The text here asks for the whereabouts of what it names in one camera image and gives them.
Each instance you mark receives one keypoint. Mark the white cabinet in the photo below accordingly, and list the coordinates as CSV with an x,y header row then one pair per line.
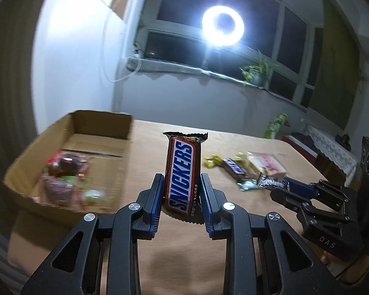
x,y
70,52

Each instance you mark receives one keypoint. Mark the cardboard box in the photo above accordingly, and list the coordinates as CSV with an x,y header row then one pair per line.
x,y
89,141

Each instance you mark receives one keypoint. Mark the white window frame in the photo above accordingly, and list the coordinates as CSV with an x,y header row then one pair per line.
x,y
150,26

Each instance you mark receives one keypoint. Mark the green snack packet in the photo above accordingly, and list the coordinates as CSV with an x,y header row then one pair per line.
x,y
69,178

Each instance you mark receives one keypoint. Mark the clear green candy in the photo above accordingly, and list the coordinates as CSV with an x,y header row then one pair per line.
x,y
93,195

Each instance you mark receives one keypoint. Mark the yellow wrapped candy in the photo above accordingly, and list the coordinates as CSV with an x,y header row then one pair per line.
x,y
212,161
241,155

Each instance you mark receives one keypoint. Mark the red date snack packet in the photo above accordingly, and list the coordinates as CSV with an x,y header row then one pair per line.
x,y
53,189
64,164

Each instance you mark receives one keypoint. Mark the sliced bread packet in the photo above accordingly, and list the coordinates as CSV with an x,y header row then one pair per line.
x,y
269,166

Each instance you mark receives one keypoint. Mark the green foil candy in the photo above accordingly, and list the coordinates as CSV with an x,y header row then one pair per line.
x,y
247,185

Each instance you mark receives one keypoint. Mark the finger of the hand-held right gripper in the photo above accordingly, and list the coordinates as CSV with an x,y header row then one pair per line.
x,y
298,187
286,198

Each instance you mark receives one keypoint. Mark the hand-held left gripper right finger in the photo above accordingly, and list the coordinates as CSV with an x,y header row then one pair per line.
x,y
206,204

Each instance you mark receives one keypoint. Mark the potted spider plant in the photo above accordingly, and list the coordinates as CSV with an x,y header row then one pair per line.
x,y
258,78

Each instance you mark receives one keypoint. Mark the white lace tablecloth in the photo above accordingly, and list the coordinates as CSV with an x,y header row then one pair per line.
x,y
329,147

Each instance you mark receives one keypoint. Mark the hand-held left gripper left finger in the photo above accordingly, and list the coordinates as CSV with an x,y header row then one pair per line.
x,y
156,204

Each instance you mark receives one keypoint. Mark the brown chocolate bar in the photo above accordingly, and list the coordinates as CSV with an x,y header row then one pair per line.
x,y
233,166
181,175

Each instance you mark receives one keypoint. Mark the black and white snack packet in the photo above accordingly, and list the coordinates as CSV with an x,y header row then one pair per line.
x,y
266,180

